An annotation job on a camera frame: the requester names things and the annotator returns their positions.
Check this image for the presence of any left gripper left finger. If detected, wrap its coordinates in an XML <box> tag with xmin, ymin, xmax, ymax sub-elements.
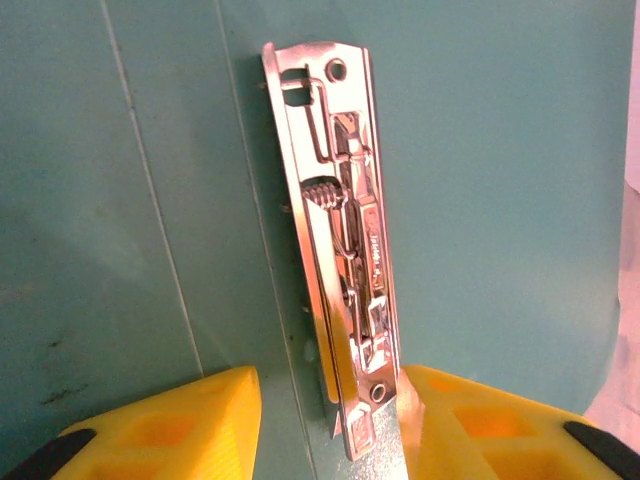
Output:
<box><xmin>0</xmin><ymin>364</ymin><xmax>265</xmax><ymax>480</ymax></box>

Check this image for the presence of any green paper sheet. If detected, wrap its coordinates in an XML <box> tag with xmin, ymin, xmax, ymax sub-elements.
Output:
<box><xmin>0</xmin><ymin>0</ymin><xmax>636</xmax><ymax>480</ymax></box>

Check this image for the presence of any metal folder clip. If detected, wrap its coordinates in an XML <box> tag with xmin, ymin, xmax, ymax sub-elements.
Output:
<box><xmin>259</xmin><ymin>39</ymin><xmax>404</xmax><ymax>464</ymax></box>

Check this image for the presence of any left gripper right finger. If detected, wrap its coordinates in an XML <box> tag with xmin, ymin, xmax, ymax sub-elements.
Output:
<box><xmin>398</xmin><ymin>363</ymin><xmax>640</xmax><ymax>480</ymax></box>

